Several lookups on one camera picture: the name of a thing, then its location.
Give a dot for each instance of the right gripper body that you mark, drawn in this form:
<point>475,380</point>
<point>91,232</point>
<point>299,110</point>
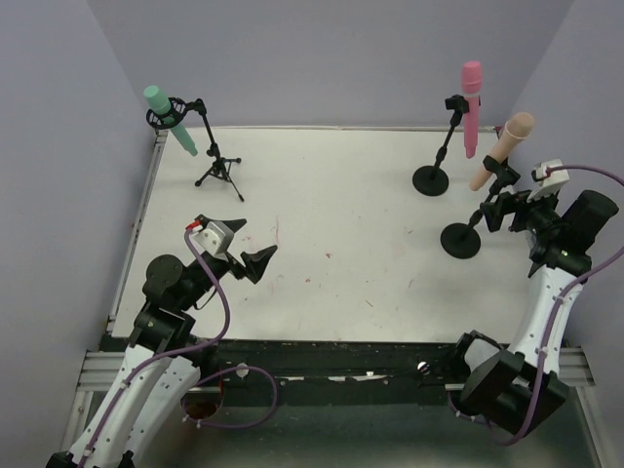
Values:
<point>503,213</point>

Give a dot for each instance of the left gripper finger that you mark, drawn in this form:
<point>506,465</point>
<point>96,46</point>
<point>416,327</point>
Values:
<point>219,228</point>
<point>256,263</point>

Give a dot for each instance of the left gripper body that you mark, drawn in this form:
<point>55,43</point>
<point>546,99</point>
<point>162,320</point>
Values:
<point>234,263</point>

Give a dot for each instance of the black round-base stand front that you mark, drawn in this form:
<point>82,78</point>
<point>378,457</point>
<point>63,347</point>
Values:
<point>461,240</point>

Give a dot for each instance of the black round-base stand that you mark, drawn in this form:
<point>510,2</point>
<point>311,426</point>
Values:
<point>432,180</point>
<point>461,240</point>

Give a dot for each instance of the black tripod shock-mount stand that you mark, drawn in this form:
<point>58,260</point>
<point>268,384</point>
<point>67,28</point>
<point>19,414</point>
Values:
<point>220,168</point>

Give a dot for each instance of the peach toy microphone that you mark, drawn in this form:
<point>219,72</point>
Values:
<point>515,130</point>

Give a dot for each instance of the pink toy microphone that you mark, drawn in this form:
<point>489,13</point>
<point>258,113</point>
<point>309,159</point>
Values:
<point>471,83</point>

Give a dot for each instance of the green toy microphone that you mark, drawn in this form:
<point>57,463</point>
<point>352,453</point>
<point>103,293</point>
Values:
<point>162,115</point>

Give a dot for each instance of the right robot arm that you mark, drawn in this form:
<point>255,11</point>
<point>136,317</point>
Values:
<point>517,387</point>

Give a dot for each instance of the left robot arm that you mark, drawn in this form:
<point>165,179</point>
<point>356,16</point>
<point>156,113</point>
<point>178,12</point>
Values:
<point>163,359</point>

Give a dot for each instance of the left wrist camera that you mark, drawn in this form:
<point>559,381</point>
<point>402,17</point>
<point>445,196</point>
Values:
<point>215,238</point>

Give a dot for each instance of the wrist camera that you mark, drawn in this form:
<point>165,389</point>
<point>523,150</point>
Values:
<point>215,238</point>
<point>549,177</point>

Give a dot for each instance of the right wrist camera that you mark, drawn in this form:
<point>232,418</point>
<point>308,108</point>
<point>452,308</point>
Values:
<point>549,177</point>

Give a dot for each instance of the black front mounting rail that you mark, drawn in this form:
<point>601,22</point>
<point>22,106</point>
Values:
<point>332,373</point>

